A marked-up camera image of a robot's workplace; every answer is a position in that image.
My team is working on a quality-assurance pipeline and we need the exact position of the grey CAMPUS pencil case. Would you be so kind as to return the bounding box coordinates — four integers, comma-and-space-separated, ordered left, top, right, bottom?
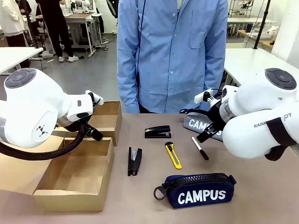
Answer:
179, 108, 224, 143

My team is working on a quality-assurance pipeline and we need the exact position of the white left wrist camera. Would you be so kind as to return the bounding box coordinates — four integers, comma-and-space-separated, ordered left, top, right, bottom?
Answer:
85, 89, 104, 106

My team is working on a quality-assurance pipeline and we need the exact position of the person in blue shirt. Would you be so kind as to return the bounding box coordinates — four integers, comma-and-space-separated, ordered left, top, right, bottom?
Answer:
116, 0, 229, 114

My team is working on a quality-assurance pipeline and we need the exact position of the black strap on arm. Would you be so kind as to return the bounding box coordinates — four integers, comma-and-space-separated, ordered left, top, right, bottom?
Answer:
264, 117, 298, 162

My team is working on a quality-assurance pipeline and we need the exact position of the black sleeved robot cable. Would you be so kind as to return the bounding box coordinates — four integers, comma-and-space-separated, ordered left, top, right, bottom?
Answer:
0, 121, 90, 161

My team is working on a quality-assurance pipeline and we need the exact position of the large open cardboard box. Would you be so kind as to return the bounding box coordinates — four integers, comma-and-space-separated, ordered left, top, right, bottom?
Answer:
32, 137, 115, 212

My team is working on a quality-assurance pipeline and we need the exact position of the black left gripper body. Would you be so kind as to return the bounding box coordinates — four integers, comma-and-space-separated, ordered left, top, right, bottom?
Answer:
63, 114, 98, 139

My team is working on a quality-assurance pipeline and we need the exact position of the background workbench with frame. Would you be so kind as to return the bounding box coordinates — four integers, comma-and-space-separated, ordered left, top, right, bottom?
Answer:
62, 13, 104, 57

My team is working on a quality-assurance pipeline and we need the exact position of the white long table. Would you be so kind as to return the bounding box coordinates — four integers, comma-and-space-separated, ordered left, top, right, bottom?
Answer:
223, 47, 299, 98

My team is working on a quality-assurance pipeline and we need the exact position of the flat cardboard sheet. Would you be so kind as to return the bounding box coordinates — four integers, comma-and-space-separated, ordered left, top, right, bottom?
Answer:
0, 133, 65, 195

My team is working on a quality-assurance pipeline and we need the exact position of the white side table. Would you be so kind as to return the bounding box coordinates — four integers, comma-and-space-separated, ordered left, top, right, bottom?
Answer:
0, 47, 44, 76

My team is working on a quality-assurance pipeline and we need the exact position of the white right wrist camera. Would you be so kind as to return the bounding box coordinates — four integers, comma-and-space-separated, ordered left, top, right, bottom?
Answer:
194, 88, 215, 105

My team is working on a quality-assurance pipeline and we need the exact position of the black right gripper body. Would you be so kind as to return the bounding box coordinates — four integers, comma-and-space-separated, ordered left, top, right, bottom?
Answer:
207, 102, 225, 132

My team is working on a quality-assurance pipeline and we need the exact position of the person in white jacket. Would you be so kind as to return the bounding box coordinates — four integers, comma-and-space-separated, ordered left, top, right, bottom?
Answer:
0, 0, 26, 48

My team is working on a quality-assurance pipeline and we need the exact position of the black tripod pole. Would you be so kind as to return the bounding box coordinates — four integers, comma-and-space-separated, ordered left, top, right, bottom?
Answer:
253, 0, 272, 50

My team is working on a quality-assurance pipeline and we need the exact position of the yellow utility knife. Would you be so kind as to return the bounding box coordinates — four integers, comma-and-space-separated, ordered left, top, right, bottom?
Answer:
164, 141, 183, 170

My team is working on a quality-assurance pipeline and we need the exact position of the background white desk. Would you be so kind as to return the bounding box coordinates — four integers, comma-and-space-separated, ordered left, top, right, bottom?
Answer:
227, 17, 277, 37

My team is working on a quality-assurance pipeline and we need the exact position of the navy CAMPUS pencil case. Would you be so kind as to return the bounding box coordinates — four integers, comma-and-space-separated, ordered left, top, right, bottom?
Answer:
153, 172, 237, 210

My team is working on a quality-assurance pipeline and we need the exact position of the black stapler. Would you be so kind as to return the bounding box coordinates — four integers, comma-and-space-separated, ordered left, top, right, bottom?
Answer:
144, 125, 172, 140
127, 146, 143, 177

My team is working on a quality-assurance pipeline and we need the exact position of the person in black clothes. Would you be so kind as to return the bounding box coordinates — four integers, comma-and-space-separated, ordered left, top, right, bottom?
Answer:
35, 0, 79, 63

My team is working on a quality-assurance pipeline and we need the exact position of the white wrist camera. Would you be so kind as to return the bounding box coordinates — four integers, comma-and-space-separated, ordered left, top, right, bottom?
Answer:
85, 89, 104, 106
194, 88, 215, 105

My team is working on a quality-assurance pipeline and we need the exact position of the black white marker pen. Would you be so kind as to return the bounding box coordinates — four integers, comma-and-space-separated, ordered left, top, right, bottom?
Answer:
191, 136, 210, 161

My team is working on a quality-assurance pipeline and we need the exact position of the small open cardboard box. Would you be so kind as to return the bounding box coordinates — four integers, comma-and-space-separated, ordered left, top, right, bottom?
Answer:
51, 100, 123, 147

